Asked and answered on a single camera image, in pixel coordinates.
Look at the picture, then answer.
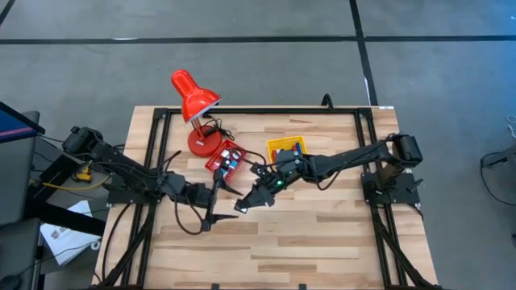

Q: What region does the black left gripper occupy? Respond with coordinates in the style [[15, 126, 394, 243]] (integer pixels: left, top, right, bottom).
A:
[[187, 168, 243, 233]]

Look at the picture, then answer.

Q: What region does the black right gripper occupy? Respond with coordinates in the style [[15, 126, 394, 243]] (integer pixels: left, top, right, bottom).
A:
[[235, 151, 307, 213]]

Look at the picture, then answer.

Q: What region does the red plastic basket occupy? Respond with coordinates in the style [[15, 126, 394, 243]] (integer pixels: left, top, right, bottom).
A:
[[204, 139, 248, 182]]

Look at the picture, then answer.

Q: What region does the yellow plastic basket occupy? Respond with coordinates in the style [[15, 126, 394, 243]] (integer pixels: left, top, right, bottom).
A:
[[265, 135, 308, 162]]

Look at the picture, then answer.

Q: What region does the red desk lamp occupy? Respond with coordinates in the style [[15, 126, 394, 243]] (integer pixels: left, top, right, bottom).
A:
[[171, 68, 223, 158]]

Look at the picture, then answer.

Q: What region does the white paper sheet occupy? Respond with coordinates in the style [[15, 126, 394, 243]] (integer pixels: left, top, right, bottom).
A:
[[39, 200, 102, 267]]

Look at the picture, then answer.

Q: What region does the black floor stand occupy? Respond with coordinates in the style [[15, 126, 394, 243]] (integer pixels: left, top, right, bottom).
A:
[[23, 155, 108, 237]]

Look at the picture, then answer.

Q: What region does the grey cabinet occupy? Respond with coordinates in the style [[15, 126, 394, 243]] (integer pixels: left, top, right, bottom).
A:
[[0, 110, 41, 226]]

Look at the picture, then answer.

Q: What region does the blue screen monitor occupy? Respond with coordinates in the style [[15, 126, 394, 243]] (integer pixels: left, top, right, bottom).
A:
[[0, 100, 46, 145]]

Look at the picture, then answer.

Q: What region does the grey floor object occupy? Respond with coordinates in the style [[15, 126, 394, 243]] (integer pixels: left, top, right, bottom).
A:
[[479, 144, 516, 170]]

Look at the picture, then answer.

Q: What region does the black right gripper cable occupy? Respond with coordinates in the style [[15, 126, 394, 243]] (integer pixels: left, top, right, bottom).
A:
[[241, 148, 283, 170]]

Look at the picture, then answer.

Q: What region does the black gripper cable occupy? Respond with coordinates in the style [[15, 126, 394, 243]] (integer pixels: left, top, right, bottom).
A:
[[159, 149, 210, 237], [241, 148, 283, 170]]

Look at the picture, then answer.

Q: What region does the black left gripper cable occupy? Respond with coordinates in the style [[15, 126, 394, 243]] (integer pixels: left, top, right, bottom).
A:
[[159, 149, 210, 237]]

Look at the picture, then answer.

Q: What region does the black lamp cable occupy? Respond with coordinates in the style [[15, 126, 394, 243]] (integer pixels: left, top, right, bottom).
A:
[[201, 115, 235, 142]]

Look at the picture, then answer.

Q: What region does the black aluminium table frame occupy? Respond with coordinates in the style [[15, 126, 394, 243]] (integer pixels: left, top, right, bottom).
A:
[[91, 105, 444, 290]]

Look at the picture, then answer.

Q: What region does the yellow cable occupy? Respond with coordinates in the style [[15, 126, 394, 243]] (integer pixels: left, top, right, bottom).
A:
[[42, 167, 112, 193]]

